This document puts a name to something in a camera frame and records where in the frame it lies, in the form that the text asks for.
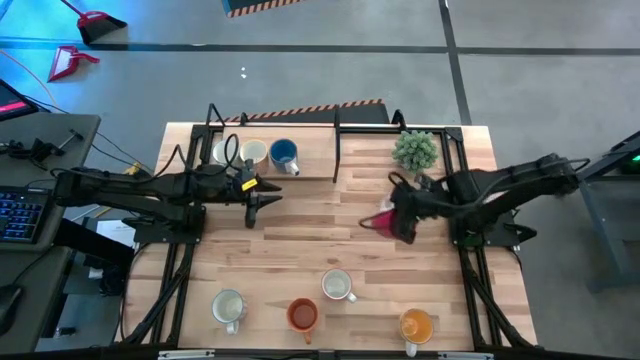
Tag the green potted plant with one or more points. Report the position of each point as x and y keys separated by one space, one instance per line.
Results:
x=415 y=151

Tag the backlit black keyboard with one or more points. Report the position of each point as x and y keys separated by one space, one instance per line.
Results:
x=20 y=215

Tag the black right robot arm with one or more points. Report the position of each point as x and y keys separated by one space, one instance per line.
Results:
x=520 y=182

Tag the black tool on desk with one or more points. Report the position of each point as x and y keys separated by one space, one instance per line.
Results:
x=37 y=149

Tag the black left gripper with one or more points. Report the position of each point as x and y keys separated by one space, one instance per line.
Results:
x=232 y=187

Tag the red dustpan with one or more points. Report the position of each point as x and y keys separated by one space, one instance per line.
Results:
x=67 y=60

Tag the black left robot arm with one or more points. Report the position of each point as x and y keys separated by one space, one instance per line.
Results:
x=125 y=192

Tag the orange faceted mug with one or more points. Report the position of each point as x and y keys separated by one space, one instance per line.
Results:
x=303 y=316

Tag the plain white mug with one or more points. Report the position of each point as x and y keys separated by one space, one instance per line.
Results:
x=228 y=306

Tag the black hazard-striped ramp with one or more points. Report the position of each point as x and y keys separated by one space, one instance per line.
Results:
x=235 y=5
x=360 y=114

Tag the silver metal bracket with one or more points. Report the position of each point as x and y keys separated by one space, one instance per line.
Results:
x=186 y=354
x=465 y=356

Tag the red and black broom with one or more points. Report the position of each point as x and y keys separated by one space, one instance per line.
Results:
x=97 y=25

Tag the white paper sheet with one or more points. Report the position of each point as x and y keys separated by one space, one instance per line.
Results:
x=117 y=232

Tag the grey diamond pattern mug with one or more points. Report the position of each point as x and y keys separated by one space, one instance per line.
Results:
x=336 y=284

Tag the black desk crossbar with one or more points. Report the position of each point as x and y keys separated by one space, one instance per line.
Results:
x=95 y=242

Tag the grey side desk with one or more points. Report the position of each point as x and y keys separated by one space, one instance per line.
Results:
x=50 y=130

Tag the white mug yellow rim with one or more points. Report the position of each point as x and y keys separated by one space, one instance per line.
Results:
x=255 y=149

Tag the raised wooden shelf board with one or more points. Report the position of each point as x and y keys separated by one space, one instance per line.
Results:
x=315 y=150

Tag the black computer mouse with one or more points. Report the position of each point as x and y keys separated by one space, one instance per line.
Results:
x=7 y=305

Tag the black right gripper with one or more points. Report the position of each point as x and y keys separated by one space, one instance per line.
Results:
x=420 y=200

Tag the black screen pink display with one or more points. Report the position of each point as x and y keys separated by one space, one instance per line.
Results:
x=12 y=100

